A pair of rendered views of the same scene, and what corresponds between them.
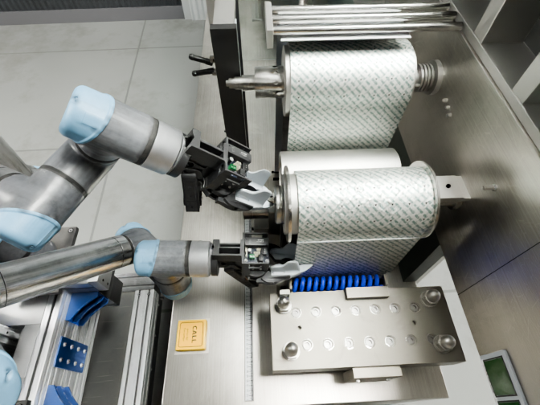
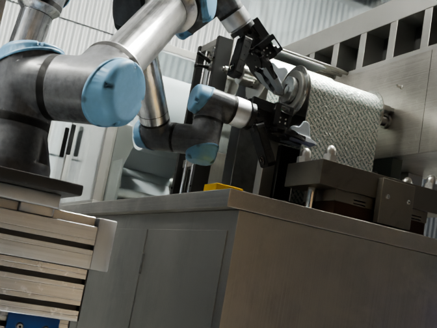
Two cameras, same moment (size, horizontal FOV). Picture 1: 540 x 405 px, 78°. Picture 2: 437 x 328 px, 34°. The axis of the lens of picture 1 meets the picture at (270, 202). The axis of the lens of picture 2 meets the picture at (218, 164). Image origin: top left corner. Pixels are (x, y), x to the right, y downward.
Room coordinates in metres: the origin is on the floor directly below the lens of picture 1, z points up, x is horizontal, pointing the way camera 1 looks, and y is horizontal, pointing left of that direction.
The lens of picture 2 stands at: (-1.38, 0.84, 0.69)
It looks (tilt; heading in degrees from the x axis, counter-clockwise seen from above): 10 degrees up; 338
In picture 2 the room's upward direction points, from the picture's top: 10 degrees clockwise
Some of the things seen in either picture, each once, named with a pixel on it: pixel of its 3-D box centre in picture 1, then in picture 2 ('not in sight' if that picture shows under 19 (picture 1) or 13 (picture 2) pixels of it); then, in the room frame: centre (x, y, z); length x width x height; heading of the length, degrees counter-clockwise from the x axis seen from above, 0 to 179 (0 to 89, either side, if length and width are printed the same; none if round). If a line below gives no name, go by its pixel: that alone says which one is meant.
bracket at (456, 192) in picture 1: (449, 188); (381, 108); (0.35, -0.33, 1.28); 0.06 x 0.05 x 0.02; 93
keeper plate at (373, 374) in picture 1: (370, 375); (395, 204); (0.07, -0.22, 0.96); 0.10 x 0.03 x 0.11; 93
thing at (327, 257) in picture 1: (349, 258); (339, 146); (0.28, -0.17, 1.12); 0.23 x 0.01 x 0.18; 92
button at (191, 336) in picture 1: (191, 335); (222, 191); (0.17, 0.19, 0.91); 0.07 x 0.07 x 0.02; 3
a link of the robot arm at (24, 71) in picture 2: not in sight; (28, 82); (-0.09, 0.70, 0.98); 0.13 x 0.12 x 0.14; 49
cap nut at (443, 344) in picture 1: (447, 341); (430, 183); (0.13, -0.36, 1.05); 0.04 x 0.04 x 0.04
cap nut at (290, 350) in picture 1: (292, 349); (330, 154); (0.11, -0.04, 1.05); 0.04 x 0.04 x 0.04
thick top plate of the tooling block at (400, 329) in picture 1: (359, 328); (368, 190); (0.17, -0.20, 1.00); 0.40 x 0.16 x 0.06; 93
